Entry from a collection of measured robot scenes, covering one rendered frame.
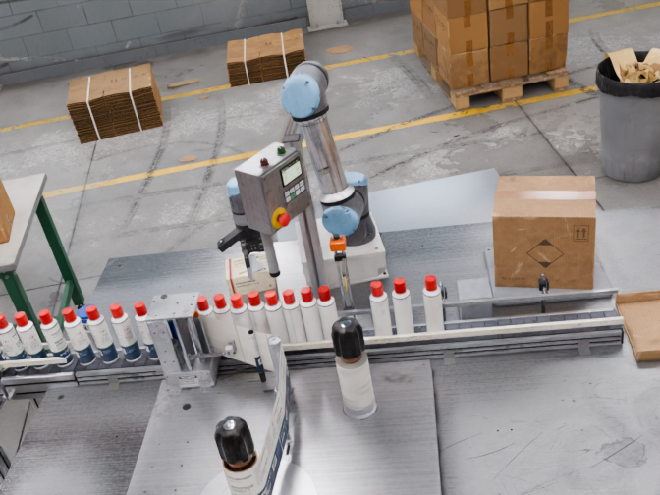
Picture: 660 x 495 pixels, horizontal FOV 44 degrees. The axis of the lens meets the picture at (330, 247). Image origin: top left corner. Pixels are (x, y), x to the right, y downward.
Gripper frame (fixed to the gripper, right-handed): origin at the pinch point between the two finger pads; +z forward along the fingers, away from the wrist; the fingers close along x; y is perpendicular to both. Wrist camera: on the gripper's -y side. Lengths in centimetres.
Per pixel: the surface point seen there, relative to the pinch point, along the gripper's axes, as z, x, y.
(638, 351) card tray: -1, -74, 106
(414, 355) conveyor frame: 2, -56, 46
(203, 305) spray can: -18.2, -40.9, -12.2
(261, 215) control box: -46, -43, 10
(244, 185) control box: -55, -40, 7
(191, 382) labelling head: -1, -54, -20
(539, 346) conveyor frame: 2, -62, 82
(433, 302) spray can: -15, -54, 53
